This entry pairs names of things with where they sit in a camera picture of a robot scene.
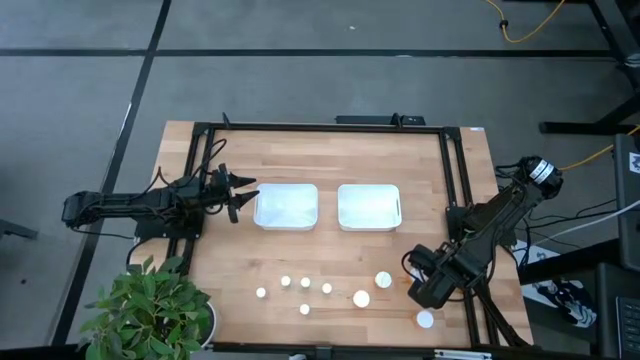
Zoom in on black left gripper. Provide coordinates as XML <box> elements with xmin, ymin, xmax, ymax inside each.
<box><xmin>207</xmin><ymin>163</ymin><xmax>261</xmax><ymax>225</ymax></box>

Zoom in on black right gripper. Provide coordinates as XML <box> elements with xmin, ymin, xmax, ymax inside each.
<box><xmin>403</xmin><ymin>244</ymin><xmax>459</xmax><ymax>310</ymax></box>

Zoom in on white plastic bin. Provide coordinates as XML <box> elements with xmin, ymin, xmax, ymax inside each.
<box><xmin>337</xmin><ymin>183</ymin><xmax>403</xmax><ymax>233</ymax></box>
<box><xmin>252</xmin><ymin>182</ymin><xmax>320</xmax><ymax>232</ymax></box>

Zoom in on black and white shoes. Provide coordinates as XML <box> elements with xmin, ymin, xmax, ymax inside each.
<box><xmin>519</xmin><ymin>277</ymin><xmax>599</xmax><ymax>329</ymax></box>

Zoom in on white plant pot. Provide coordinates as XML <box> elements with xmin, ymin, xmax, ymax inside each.
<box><xmin>197</xmin><ymin>299</ymin><xmax>220</xmax><ymax>350</ymax></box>

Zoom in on green leafy plant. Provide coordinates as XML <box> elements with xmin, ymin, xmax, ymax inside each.
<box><xmin>77</xmin><ymin>254</ymin><xmax>214</xmax><ymax>360</ymax></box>

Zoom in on black equipment case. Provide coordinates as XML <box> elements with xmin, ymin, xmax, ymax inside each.
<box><xmin>594</xmin><ymin>262</ymin><xmax>640</xmax><ymax>359</ymax></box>

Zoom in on black cabinet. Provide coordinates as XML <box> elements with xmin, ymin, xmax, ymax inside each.
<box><xmin>613</xmin><ymin>133</ymin><xmax>640</xmax><ymax>272</ymax></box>

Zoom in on grey furniture foot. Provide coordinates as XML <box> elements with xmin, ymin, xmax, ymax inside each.
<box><xmin>0</xmin><ymin>218</ymin><xmax>40</xmax><ymax>241</ymax></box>

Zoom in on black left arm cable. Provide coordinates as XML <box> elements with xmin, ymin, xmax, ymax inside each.
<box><xmin>197</xmin><ymin>138</ymin><xmax>229</xmax><ymax>176</ymax></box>

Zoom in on silver bracket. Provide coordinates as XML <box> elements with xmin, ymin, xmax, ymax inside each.
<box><xmin>433</xmin><ymin>348</ymin><xmax>494</xmax><ymax>360</ymax></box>

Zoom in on black aluminium rig frame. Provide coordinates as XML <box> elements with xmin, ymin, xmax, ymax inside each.
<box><xmin>167</xmin><ymin>112</ymin><xmax>534</xmax><ymax>359</ymax></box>

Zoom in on white cable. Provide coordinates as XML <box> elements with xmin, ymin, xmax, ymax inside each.
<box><xmin>529</xmin><ymin>199</ymin><xmax>640</xmax><ymax>247</ymax></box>

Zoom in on yellow extension cable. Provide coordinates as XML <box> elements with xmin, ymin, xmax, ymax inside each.
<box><xmin>559</xmin><ymin>124</ymin><xmax>640</xmax><ymax>172</ymax></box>

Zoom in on black desk leg frame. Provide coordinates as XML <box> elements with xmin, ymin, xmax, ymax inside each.
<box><xmin>538</xmin><ymin>0</ymin><xmax>640</xmax><ymax>136</ymax></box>

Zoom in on yellow floor cable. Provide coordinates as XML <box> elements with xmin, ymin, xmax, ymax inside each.
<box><xmin>483</xmin><ymin>0</ymin><xmax>566</xmax><ymax>44</ymax></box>

